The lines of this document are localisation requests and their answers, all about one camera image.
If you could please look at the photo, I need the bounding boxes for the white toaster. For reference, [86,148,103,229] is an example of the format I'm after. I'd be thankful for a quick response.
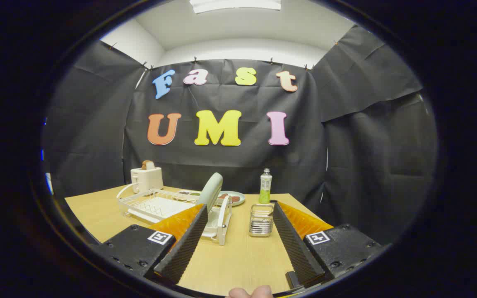
[130,166,164,194]

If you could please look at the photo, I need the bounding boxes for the white wire dish rack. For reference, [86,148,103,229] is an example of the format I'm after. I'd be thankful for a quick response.
[116,184,233,246]

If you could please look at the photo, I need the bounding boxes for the green plate with food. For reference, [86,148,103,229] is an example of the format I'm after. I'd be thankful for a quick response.
[217,190,246,207]

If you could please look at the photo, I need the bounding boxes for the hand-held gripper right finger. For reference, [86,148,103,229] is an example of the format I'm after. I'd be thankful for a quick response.
[272,201,384,290]

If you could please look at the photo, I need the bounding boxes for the green and white bottle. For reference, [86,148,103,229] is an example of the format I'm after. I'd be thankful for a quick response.
[259,168,272,204]

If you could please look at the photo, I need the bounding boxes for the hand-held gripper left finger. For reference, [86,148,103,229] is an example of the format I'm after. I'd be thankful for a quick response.
[92,203,209,286]

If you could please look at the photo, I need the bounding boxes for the metal wire basket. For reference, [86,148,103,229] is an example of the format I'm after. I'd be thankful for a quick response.
[249,204,274,237]

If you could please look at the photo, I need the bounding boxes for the small white sauce dish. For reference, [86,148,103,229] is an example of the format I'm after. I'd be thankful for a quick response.
[178,190,202,202]

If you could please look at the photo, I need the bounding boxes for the pale green plate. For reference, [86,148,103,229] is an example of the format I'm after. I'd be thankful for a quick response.
[197,173,224,212]

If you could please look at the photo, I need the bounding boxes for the ceiling light panel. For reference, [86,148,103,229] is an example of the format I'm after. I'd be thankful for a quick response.
[190,0,282,14]

